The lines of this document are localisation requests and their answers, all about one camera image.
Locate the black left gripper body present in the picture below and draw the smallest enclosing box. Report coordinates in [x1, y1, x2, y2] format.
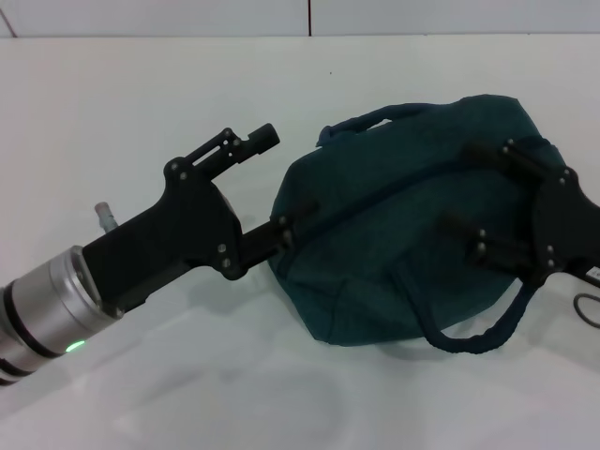
[82, 157, 250, 320]

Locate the dark teal fabric lunch bag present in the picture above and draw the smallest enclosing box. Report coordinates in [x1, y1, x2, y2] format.
[270, 93, 563, 366]

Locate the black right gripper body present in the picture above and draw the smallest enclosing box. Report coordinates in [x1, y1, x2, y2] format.
[526, 166, 600, 288]

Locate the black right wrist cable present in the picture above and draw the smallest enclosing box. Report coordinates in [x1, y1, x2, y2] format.
[574, 292, 600, 330]

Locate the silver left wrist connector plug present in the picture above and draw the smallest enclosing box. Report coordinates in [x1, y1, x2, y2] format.
[93, 201, 118, 234]

